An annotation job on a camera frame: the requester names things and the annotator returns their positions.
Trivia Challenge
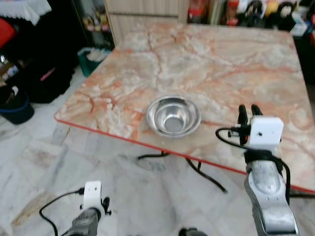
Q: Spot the white lace cloth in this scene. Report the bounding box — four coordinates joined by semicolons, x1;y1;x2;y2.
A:
0;0;52;25

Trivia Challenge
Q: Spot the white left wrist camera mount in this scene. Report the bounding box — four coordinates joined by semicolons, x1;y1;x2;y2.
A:
82;180;103;212

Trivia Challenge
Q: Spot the light wooden cabinet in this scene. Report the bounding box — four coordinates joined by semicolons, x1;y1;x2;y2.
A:
104;0;190;47

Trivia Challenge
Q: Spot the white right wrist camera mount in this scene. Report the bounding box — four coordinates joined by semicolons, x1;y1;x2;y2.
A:
247;116;284;149

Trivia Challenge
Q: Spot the red lid jar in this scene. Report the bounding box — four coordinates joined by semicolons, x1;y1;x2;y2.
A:
189;0;207;23

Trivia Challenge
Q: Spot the green plastic basket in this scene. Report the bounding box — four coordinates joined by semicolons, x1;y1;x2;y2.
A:
78;47;113;78

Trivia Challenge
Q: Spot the black robot foot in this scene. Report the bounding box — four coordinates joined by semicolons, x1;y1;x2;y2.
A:
178;227;208;236

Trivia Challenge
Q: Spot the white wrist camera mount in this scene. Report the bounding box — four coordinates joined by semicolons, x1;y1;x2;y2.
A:
82;180;103;212
247;116;284;149

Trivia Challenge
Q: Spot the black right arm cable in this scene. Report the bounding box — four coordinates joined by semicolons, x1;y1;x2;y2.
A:
215;125;292;205

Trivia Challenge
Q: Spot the dark blue bucket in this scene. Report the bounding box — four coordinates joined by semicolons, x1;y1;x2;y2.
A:
0;86;35;124

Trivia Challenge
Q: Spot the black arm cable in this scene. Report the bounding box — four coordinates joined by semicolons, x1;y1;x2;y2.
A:
39;188;85;236
215;125;292;205

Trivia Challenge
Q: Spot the round stainless steel bowl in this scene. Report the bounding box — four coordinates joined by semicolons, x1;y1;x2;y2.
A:
146;95;202;139

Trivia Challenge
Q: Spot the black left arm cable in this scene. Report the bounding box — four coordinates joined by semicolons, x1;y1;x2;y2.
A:
39;188;85;236

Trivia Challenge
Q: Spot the yellow round figurine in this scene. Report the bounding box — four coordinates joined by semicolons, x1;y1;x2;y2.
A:
265;0;279;16

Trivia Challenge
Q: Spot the black bag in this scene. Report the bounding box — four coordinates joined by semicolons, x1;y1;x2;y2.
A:
0;29;79;104

